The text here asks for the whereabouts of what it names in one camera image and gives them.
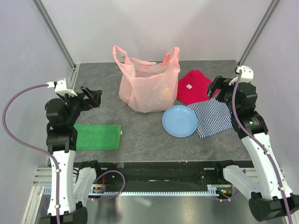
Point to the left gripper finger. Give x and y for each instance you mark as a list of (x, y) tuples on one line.
[(94, 98), (87, 93)]

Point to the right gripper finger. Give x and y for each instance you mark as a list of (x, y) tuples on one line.
[(218, 83), (210, 91)]

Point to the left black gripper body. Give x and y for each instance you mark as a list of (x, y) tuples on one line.
[(75, 104)]

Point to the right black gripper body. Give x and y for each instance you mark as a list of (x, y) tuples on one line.
[(226, 94)]

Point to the yellow lemon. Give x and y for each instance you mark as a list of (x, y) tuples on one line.
[(167, 93)]

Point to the pink plastic bag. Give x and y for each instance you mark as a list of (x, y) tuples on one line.
[(142, 82)]

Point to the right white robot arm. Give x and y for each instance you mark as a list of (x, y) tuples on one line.
[(271, 197)]

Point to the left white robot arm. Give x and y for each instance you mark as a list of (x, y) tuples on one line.
[(69, 194)]

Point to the red folded t-shirt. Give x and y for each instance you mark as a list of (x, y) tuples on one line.
[(192, 88)]

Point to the blue white striped cloth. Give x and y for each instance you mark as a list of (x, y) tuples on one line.
[(213, 117)]

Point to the green towel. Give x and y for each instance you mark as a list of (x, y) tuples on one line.
[(98, 137)]

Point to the light blue plate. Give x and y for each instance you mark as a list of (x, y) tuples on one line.
[(180, 121)]

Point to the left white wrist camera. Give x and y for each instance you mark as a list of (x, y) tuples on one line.
[(61, 87)]

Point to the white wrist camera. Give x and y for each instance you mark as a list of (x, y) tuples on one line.
[(245, 73), (61, 87)]

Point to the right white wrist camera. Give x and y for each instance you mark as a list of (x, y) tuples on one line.
[(245, 73)]

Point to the white slotted cable duct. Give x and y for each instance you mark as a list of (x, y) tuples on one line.
[(211, 191)]

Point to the right aluminium frame post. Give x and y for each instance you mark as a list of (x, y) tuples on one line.
[(258, 31)]

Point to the aluminium frame post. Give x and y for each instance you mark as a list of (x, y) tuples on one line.
[(258, 31), (54, 32)]

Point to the left aluminium frame post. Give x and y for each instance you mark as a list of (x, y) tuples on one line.
[(54, 32)]

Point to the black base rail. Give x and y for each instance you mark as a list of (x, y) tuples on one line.
[(200, 172)]

